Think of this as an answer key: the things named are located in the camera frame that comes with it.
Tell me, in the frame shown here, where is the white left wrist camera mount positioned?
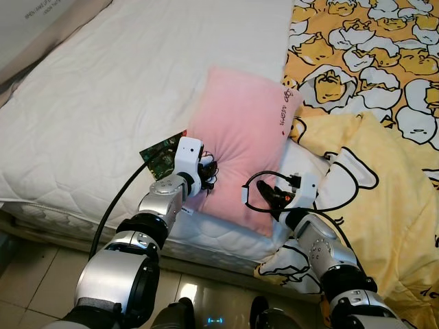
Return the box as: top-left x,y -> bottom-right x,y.
174,136 -> 205,196

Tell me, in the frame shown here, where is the dark robot leg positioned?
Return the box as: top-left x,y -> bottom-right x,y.
150,296 -> 196,329
248,295 -> 302,329

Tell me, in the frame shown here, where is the pale yellow cartoon blanket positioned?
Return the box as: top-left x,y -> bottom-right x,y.
255,111 -> 439,329

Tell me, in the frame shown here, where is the grey printed headboard panel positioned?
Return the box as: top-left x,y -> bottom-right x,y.
0,0 -> 114,90

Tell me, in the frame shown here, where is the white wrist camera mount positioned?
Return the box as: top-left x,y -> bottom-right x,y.
292,173 -> 318,210
174,136 -> 205,196

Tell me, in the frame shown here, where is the dark green book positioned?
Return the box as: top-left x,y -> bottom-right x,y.
140,130 -> 187,180

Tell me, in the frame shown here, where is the beige bed base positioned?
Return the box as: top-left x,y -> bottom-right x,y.
0,206 -> 323,297

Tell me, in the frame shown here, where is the pink pillow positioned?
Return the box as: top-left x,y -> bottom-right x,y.
185,66 -> 304,237

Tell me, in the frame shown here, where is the white quilted mattress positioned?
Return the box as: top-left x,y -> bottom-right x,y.
0,0 -> 329,268

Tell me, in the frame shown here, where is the orange egg print bedsheet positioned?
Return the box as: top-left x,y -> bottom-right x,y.
283,0 -> 439,172

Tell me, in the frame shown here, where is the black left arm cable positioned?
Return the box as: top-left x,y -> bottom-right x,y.
88,161 -> 155,261

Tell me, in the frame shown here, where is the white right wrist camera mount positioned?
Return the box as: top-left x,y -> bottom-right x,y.
292,173 -> 318,210

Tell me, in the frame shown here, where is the dark right robot leg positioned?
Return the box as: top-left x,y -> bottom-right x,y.
248,295 -> 302,329

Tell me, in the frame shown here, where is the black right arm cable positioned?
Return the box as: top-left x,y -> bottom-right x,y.
241,170 -> 357,275

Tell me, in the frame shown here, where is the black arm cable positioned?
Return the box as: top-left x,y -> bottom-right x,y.
88,161 -> 155,261
241,170 -> 357,275

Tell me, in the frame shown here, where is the dark left robot leg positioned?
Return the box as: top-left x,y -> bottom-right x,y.
150,296 -> 196,329

